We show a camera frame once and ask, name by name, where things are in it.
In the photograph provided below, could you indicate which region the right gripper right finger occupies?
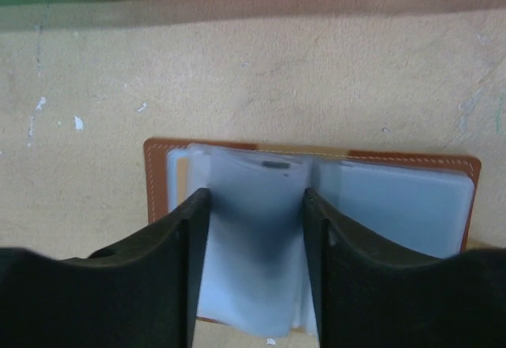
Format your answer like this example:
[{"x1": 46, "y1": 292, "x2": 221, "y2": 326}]
[{"x1": 303, "y1": 189, "x2": 505, "y2": 347}]

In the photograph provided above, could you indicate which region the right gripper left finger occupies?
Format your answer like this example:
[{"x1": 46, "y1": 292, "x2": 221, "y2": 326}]
[{"x1": 1, "y1": 188, "x2": 211, "y2": 347}]

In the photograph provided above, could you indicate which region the brown leather card holder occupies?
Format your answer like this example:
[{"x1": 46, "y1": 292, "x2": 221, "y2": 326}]
[{"x1": 143, "y1": 138, "x2": 481, "y2": 337}]

